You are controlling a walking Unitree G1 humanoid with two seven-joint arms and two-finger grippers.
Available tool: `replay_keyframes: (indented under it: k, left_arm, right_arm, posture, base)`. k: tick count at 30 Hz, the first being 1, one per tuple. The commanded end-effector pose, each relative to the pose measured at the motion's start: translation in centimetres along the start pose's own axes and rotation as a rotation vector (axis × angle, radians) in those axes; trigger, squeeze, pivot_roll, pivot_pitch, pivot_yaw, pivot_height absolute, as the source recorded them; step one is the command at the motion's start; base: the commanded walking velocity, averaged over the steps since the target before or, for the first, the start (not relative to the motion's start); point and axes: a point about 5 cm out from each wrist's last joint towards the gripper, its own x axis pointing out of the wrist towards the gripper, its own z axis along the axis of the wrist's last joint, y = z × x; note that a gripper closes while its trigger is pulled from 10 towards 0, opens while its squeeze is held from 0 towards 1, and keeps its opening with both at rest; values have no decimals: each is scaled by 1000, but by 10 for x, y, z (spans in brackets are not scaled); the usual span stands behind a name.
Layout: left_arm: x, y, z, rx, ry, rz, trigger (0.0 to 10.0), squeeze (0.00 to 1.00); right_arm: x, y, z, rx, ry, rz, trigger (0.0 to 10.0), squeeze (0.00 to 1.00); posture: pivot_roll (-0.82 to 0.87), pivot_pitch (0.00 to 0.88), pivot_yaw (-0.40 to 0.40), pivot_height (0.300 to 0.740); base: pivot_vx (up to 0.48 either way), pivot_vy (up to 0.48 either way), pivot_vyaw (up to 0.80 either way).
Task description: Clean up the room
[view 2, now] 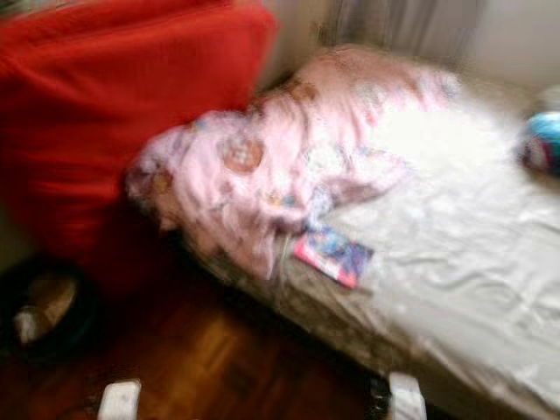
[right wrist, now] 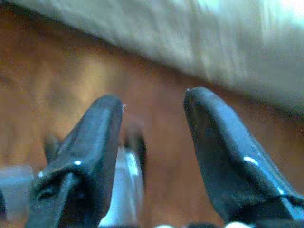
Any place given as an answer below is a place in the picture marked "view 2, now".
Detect pink cartoon print blanket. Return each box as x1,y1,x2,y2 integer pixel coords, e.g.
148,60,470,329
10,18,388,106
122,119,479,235
125,44,460,281

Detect colourful paperback book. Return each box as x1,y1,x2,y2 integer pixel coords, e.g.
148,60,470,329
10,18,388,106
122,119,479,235
293,226,375,290

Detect brown cardboard scrap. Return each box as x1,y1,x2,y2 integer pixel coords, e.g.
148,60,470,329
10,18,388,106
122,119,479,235
13,278,78,344

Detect large red cushion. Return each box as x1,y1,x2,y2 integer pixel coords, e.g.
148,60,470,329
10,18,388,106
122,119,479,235
0,4,278,298
0,0,233,36

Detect black round bin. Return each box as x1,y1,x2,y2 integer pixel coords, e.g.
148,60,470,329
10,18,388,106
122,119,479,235
0,254,97,364

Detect grey curtain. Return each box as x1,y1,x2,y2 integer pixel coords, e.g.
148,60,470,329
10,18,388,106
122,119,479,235
324,0,487,62

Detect bed with beige floral sheet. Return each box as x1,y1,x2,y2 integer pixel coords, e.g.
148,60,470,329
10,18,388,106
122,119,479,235
184,44,560,420

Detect red white blue striped bolster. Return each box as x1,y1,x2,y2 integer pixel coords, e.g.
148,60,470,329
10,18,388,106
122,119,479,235
518,111,560,176

